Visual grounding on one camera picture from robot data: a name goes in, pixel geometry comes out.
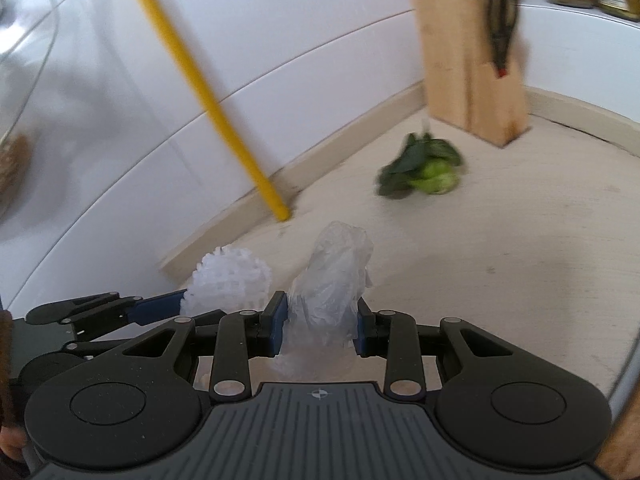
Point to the black kitchen scissors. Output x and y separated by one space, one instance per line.
501 35

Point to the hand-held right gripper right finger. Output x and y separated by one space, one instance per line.
361 335

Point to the person's left hand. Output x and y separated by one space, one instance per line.
12 442

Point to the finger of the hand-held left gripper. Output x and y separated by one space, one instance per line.
115 337
155 307

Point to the white foam fruit net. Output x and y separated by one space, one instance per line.
225 280

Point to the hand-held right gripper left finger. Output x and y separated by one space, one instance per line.
277 325

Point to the wooden cutting board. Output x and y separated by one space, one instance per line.
625 440

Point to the green leafy vegetable scrap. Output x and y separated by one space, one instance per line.
435 180

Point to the clear plastic bag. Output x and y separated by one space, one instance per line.
325 300

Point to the yellow pipe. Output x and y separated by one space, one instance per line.
200 85

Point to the wooden knife block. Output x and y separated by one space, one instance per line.
460 60

